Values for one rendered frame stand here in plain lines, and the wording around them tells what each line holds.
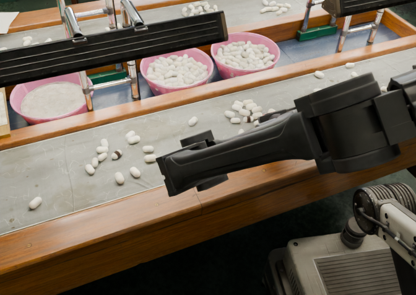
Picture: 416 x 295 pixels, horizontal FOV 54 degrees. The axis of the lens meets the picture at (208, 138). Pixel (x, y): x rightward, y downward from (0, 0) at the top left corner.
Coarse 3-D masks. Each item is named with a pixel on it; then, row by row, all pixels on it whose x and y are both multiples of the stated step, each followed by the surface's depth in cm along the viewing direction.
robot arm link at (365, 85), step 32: (320, 96) 47; (352, 96) 45; (288, 128) 53; (320, 128) 53; (160, 160) 73; (192, 160) 68; (224, 160) 62; (256, 160) 58; (320, 160) 51; (352, 160) 46; (384, 160) 45
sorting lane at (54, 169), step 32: (384, 64) 159; (224, 96) 142; (256, 96) 143; (288, 96) 143; (96, 128) 129; (128, 128) 130; (160, 128) 130; (192, 128) 130; (224, 128) 131; (0, 160) 119; (32, 160) 119; (64, 160) 119; (128, 160) 120; (0, 192) 111; (32, 192) 111; (64, 192) 111; (96, 192) 111; (128, 192) 112; (0, 224) 103; (32, 224) 103
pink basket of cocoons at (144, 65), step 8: (192, 48) 158; (152, 56) 156; (160, 56) 159; (192, 56) 160; (200, 56) 158; (208, 56) 154; (144, 64) 152; (208, 64) 154; (144, 72) 151; (208, 72) 154; (152, 88) 148; (160, 88) 143; (168, 88) 141; (176, 88) 141; (184, 88) 141
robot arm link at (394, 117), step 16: (384, 96) 44; (400, 96) 44; (336, 112) 46; (352, 112) 46; (368, 112) 45; (384, 112) 44; (400, 112) 44; (336, 128) 47; (352, 128) 46; (368, 128) 45; (384, 128) 44; (400, 128) 44; (336, 144) 47; (352, 144) 46; (368, 144) 45; (384, 144) 45
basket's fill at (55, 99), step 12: (48, 84) 146; (60, 84) 146; (72, 84) 146; (36, 96) 141; (48, 96) 142; (60, 96) 141; (72, 96) 141; (24, 108) 137; (36, 108) 136; (48, 108) 136; (60, 108) 136; (72, 108) 138
